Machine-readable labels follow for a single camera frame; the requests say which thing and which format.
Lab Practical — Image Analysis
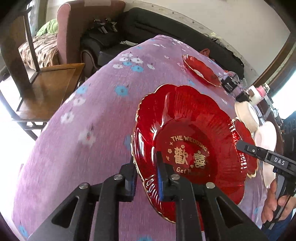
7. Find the purple floral tablecloth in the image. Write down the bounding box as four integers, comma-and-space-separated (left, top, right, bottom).
12, 34, 271, 241

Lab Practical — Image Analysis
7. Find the pink armchair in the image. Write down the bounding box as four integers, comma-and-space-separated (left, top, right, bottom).
57, 1, 125, 64

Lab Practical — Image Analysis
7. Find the small red glass plate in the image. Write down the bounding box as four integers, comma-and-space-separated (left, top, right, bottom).
182, 54, 221, 87

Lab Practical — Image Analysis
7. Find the black sofa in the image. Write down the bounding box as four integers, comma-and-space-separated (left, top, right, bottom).
80, 8, 244, 78

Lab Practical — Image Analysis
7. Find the large red wedding plate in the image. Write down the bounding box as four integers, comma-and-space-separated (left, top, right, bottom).
132, 84, 247, 223

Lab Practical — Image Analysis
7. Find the cream ribbed bowl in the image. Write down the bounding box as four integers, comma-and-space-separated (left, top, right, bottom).
234, 101, 259, 133

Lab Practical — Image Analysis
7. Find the person's right hand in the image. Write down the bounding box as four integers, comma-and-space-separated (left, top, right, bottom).
261, 179, 295, 223

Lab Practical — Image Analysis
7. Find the white plastic jar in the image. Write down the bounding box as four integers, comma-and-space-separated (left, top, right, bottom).
246, 85, 263, 106

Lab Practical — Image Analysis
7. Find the wooden side table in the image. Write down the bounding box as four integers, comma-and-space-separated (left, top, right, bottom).
1, 9, 85, 140

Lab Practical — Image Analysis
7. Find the pink sleeved bottle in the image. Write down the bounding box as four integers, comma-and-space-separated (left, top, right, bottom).
257, 83, 270, 97

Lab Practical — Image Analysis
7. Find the large white bowl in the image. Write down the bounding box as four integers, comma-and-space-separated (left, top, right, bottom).
253, 121, 277, 188

